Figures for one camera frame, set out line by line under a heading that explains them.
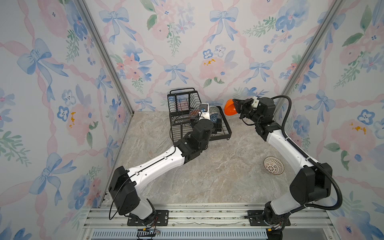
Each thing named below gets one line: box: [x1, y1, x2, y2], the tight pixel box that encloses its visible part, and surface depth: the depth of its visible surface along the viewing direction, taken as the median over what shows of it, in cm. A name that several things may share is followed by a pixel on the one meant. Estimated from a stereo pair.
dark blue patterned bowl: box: [210, 113, 219, 123], surface depth 112 cm
